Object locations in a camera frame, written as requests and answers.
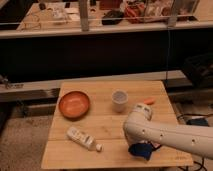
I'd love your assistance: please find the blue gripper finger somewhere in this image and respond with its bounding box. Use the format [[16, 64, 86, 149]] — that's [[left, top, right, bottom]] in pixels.
[[128, 143, 152, 160]]

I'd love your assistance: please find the translucent plastic cup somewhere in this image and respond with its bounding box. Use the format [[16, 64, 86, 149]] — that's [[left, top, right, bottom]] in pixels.
[[112, 90, 128, 113]]

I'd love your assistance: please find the black box on floor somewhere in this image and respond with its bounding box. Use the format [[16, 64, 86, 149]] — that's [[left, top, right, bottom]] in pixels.
[[186, 118, 209, 127]]

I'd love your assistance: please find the white plastic bottle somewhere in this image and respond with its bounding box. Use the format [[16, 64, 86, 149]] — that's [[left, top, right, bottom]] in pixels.
[[67, 127, 102, 152]]

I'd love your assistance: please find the dark red-black small box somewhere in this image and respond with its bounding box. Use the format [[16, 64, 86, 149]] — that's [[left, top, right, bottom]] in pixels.
[[151, 142, 162, 149]]

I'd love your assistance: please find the grey metal post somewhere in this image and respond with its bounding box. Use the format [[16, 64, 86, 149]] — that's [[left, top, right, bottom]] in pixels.
[[78, 0, 89, 31]]

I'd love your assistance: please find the wooden table board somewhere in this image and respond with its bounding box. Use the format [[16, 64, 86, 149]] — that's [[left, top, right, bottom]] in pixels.
[[41, 81, 193, 169]]

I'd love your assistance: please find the black bag on shelf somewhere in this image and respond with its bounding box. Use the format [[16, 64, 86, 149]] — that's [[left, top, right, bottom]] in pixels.
[[101, 10, 124, 25]]

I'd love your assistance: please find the orange red cloth bundle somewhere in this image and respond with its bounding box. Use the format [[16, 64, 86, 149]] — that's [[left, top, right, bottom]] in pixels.
[[124, 3, 145, 24]]

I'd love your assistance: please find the orange carrot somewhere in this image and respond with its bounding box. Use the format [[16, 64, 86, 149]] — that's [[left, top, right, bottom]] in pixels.
[[143, 98, 155, 105]]

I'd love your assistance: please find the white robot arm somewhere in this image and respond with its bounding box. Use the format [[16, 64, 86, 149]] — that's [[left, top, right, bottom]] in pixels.
[[123, 103, 213, 160]]

